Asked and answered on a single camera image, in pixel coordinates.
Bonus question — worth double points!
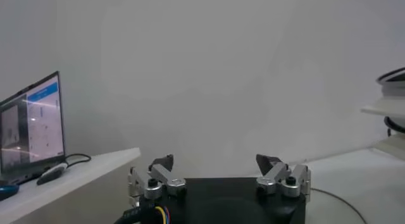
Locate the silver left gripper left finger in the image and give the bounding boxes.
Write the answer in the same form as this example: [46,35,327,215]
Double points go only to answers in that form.
[127,154,187,208]

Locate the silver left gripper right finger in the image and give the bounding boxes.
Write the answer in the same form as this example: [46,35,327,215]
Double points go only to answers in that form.
[255,154,312,203]

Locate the stainless steel steamer pot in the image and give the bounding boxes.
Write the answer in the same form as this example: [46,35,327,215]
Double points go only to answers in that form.
[360,66,405,134]

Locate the white side table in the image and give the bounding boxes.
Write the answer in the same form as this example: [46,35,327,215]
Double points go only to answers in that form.
[0,147,142,224]

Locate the white electric cooker base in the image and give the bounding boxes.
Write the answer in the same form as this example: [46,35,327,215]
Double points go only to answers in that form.
[371,133,405,161]

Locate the black laptop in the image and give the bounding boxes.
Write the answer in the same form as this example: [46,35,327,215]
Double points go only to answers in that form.
[0,70,66,185]

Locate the blue round object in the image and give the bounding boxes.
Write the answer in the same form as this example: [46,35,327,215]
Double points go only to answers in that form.
[0,184,21,202]

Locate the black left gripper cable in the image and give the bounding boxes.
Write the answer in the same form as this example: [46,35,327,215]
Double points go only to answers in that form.
[113,198,171,224]

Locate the black laptop cable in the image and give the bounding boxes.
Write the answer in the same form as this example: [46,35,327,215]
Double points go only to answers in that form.
[64,152,92,169]

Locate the laptop cable adapter plug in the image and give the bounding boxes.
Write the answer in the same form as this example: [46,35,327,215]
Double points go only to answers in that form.
[35,162,69,186]

